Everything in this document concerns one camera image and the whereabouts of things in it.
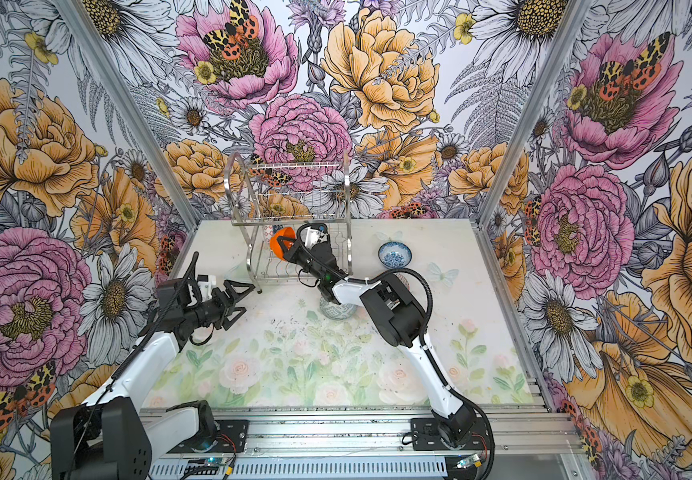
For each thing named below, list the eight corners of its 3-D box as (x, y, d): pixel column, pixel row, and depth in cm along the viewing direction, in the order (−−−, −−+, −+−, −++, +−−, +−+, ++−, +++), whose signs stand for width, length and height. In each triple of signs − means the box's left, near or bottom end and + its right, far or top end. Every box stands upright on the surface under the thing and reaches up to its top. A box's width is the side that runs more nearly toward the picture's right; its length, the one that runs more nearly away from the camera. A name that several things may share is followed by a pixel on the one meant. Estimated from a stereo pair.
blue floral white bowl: (379, 268, 111) (380, 259, 107) (378, 250, 116) (378, 241, 112) (411, 268, 111) (413, 259, 107) (408, 250, 116) (410, 241, 112)
